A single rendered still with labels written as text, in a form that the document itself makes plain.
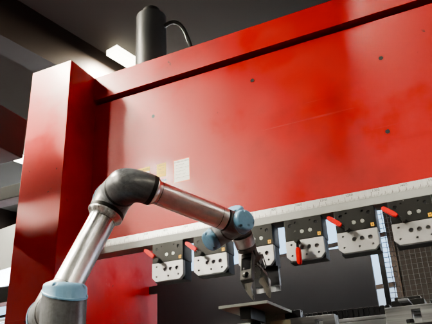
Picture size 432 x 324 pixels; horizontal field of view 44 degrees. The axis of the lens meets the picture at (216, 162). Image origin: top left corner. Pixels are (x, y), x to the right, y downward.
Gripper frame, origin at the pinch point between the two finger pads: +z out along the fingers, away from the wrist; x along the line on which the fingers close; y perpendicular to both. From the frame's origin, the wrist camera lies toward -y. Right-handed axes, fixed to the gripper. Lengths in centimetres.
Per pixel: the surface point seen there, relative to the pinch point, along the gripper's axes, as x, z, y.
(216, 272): 19.8, -6.7, 12.2
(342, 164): -36, -33, 35
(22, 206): 107, -49, 21
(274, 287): -2.5, 2.3, 10.4
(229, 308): 5.7, -6.2, -16.4
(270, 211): -5.0, -22.5, 26.1
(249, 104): 0, -62, 59
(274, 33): -16, -87, 78
